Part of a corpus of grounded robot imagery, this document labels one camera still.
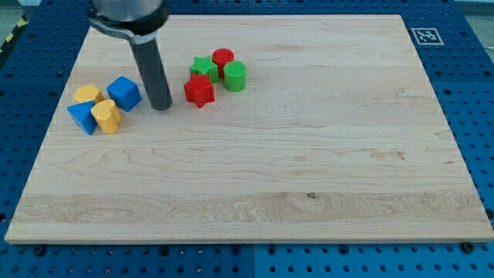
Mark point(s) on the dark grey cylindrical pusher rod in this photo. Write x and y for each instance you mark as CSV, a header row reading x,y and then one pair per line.
x,y
151,69

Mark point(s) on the blue cube block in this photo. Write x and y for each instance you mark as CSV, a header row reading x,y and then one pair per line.
x,y
125,93

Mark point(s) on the green star block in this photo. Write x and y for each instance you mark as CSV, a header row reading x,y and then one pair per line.
x,y
204,65

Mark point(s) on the red star block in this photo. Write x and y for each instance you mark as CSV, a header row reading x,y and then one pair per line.
x,y
199,90

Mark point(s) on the yellow pentagon block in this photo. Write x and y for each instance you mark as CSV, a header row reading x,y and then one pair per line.
x,y
88,93

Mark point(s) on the red cylinder block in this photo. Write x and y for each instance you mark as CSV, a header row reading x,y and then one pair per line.
x,y
221,57

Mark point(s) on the yellow heart block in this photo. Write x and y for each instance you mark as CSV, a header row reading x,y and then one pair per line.
x,y
107,116

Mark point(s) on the green cylinder block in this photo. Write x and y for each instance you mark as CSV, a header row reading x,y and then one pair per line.
x,y
235,76

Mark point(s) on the blue triangle block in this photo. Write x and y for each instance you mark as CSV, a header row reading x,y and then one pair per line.
x,y
82,116

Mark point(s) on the black yellow hazard tape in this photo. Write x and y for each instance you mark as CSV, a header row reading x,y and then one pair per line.
x,y
13,37

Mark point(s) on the wooden board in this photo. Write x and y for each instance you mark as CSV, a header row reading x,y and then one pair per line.
x,y
338,137

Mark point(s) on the white fiducial marker tag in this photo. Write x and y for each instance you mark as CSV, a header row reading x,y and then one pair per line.
x,y
426,36

